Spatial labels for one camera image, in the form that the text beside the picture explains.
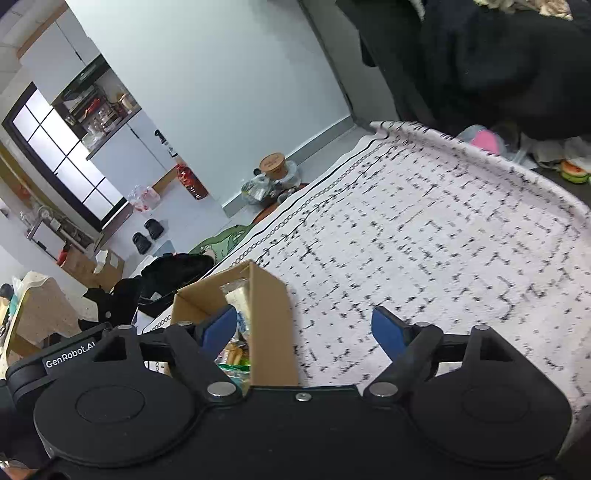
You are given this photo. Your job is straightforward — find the pink clear plastic bag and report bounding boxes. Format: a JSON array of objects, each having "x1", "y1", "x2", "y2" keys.
[{"x1": 127, "y1": 185, "x2": 162, "y2": 214}]

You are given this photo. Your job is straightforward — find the wooden side table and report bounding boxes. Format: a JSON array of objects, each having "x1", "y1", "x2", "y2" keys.
[{"x1": 0, "y1": 271, "x2": 82, "y2": 366}]

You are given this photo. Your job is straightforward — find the dark-framed glass door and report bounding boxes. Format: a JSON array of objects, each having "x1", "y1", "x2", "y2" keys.
[{"x1": 2, "y1": 83, "x2": 133, "y2": 232}]

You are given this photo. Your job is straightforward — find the white plastic bag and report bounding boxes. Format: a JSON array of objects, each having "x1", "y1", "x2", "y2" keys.
[{"x1": 531, "y1": 136, "x2": 591, "y2": 169}]

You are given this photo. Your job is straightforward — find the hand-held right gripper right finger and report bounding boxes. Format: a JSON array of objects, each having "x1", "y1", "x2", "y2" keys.
[{"x1": 364, "y1": 305, "x2": 514, "y2": 401}]

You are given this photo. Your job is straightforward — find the filled clear plastic bag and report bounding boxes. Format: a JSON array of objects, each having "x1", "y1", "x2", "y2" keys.
[{"x1": 241, "y1": 171, "x2": 278, "y2": 204}]

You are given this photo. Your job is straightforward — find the clear plastic container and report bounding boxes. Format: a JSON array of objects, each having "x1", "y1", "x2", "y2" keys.
[{"x1": 277, "y1": 159, "x2": 301, "y2": 186}]

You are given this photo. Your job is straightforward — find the dark spray bottle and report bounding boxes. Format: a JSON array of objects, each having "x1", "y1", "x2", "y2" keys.
[{"x1": 154, "y1": 130, "x2": 179, "y2": 160}]

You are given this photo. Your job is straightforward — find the red oil bottle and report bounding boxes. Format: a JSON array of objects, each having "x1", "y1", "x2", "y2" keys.
[{"x1": 177, "y1": 162, "x2": 209, "y2": 200}]

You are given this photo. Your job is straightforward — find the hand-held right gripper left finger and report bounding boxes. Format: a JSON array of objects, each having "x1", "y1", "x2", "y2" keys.
[{"x1": 95, "y1": 305, "x2": 243, "y2": 403}]

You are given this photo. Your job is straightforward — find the small floor cardboard box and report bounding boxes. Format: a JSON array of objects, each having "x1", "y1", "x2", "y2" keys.
[{"x1": 60, "y1": 247, "x2": 126, "y2": 289}]

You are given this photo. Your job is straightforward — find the long white bread packet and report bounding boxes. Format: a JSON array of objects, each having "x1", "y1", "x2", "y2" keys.
[{"x1": 221, "y1": 279, "x2": 253, "y2": 345}]

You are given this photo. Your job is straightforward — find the white black-printed cloth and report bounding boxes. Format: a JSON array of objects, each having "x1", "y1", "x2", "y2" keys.
[{"x1": 139, "y1": 121, "x2": 591, "y2": 417}]

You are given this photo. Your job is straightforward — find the brown paper bowl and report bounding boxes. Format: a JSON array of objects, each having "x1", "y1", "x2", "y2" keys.
[{"x1": 259, "y1": 153, "x2": 286, "y2": 179}]

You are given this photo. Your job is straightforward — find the burger toy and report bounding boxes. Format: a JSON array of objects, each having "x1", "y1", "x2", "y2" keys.
[{"x1": 558, "y1": 159, "x2": 591, "y2": 186}]

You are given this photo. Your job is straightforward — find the orange cracker packet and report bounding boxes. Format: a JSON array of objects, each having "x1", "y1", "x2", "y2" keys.
[{"x1": 222, "y1": 344, "x2": 250, "y2": 366}]

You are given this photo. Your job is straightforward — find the brown round mat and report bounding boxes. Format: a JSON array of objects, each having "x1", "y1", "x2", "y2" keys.
[{"x1": 254, "y1": 182, "x2": 310, "y2": 225}]

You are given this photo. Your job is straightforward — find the beige fringed cloth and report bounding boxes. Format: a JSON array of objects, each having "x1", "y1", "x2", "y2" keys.
[{"x1": 475, "y1": 0, "x2": 574, "y2": 20}]

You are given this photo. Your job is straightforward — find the black bag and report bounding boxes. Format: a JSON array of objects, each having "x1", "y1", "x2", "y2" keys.
[{"x1": 83, "y1": 253, "x2": 216, "y2": 331}]

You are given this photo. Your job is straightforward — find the range hood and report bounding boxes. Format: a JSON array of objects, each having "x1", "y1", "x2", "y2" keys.
[{"x1": 51, "y1": 55, "x2": 112, "y2": 100}]

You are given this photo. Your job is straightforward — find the black fleece coat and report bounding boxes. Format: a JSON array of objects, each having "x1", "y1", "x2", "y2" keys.
[{"x1": 337, "y1": 0, "x2": 591, "y2": 142}]

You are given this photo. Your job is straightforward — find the white kitchen cabinet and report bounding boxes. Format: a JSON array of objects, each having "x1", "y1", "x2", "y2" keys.
[{"x1": 85, "y1": 108, "x2": 179, "y2": 195}]

